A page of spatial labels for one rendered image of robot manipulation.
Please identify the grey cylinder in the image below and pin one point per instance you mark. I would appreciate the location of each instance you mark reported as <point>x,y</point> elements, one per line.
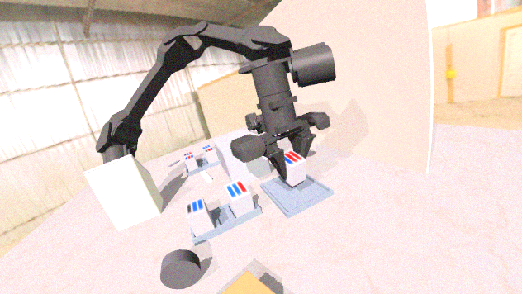
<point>180,269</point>

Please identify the white flat panel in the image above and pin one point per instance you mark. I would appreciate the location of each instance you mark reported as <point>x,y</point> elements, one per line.
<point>381,103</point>

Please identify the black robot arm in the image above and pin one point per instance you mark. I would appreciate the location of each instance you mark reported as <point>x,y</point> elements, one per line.
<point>269,57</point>

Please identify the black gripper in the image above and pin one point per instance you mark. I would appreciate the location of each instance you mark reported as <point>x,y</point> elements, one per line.
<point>279,118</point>

